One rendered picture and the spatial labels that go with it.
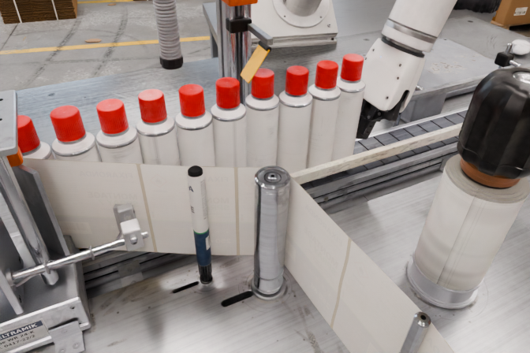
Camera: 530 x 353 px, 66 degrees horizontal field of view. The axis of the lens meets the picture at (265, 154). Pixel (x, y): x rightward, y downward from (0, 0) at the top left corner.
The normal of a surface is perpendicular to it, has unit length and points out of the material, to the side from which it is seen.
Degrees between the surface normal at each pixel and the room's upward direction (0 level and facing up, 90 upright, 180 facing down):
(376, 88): 69
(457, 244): 87
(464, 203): 91
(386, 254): 0
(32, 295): 0
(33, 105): 0
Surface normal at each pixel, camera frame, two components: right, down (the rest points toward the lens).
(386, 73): -0.84, -0.04
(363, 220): 0.02, -0.80
